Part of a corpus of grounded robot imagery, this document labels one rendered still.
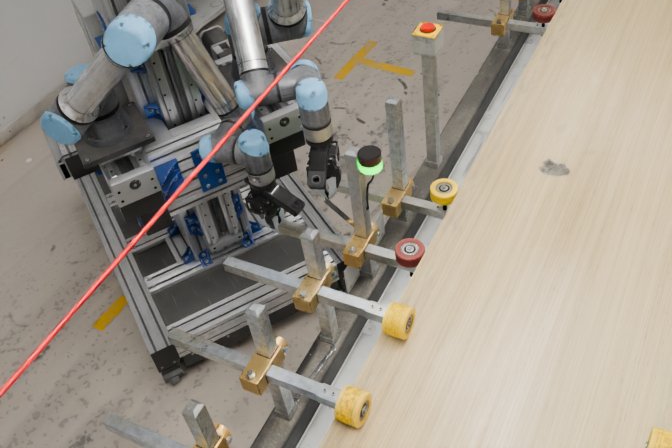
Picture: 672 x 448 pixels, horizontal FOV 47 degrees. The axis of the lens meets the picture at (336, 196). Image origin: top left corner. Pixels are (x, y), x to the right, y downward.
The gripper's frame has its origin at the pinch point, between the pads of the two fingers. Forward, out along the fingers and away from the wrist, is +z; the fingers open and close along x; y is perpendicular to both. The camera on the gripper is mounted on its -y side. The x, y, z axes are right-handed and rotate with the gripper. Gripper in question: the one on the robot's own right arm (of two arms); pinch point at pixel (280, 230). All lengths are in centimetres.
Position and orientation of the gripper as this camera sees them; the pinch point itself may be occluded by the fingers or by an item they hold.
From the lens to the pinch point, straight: 228.6
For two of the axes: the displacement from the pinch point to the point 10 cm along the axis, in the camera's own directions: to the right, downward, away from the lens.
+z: 1.2, 7.2, 6.9
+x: -4.5, 6.5, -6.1
